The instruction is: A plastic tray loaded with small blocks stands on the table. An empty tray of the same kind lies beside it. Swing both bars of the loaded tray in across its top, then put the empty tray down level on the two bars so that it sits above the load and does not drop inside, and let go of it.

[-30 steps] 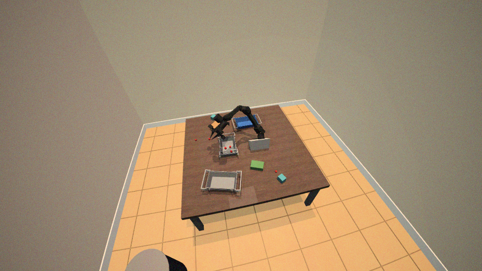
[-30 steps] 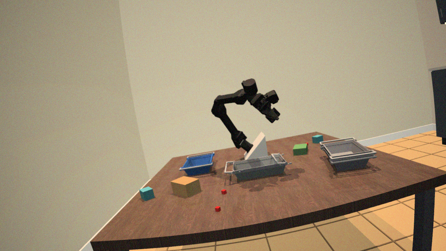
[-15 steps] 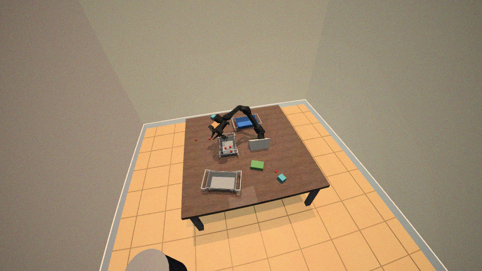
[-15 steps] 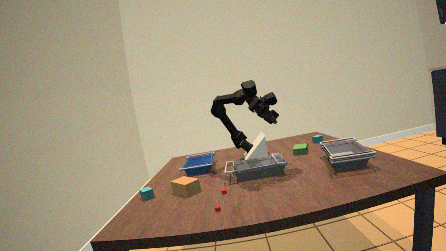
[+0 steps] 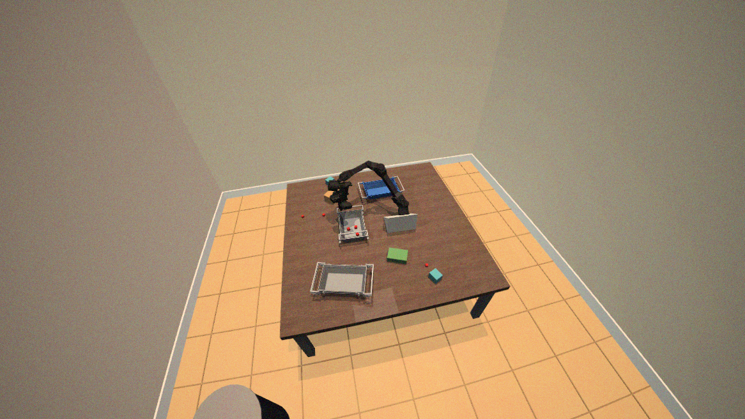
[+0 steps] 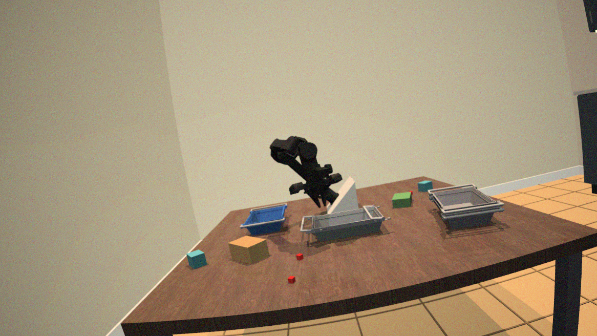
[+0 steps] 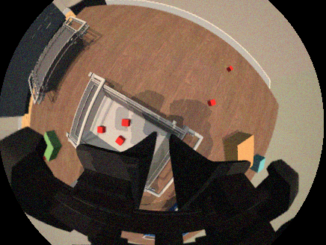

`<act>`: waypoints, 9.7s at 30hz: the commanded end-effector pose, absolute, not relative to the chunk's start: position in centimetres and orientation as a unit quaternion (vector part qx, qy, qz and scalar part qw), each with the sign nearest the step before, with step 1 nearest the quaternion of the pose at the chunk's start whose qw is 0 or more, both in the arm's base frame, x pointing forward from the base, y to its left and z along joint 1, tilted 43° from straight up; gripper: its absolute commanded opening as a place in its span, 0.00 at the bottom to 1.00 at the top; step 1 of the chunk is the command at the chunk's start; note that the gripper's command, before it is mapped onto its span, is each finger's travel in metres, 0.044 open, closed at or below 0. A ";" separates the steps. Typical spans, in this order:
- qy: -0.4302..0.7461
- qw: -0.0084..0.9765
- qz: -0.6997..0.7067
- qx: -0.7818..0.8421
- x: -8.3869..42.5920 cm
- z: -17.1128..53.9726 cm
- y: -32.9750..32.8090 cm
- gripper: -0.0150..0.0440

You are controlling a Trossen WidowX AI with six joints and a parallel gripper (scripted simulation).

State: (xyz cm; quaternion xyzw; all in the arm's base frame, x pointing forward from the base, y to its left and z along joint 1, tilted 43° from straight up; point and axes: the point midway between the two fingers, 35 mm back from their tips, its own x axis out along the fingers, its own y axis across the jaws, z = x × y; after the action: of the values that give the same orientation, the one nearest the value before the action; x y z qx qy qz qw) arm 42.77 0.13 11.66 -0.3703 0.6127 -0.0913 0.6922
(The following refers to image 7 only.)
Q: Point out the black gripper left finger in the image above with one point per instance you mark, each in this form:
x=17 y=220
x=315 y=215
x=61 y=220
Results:
x=132 y=165

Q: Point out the teal cube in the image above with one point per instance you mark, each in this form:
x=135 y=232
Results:
x=258 y=162

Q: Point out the green block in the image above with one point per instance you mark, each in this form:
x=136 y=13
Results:
x=53 y=145

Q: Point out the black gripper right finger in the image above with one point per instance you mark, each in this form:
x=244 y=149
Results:
x=193 y=172

